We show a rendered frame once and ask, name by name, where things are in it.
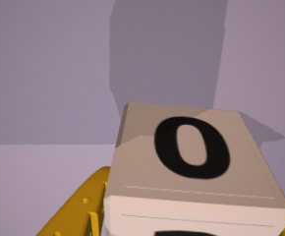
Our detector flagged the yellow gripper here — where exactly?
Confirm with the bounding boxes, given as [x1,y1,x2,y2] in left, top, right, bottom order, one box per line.
[36,166,111,236]

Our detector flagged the beige cube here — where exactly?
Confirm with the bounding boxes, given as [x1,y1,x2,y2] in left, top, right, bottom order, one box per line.
[103,102,285,236]

